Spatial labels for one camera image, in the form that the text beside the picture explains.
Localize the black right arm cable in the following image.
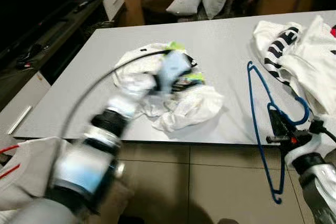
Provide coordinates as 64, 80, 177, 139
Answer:
310, 119, 336, 142

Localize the white t-shirt green black print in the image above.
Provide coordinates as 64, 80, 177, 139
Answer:
113, 42, 226, 133

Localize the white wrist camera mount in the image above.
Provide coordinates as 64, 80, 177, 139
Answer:
155, 51, 193, 94
283, 130, 336, 169

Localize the red clothes hanger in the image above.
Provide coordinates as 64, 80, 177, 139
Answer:
0, 144, 20, 178

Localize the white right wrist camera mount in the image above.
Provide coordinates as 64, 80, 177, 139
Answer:
283, 130, 336, 169

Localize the white shirt black striped print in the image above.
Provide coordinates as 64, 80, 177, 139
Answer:
253, 20, 303, 86

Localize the blue wire clothes hanger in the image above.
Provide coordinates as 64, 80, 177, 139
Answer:
247, 60, 312, 205

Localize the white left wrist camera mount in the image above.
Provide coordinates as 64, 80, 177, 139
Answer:
155, 51, 193, 94

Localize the white drawer unit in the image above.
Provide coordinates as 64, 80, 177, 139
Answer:
102, 0, 127, 23

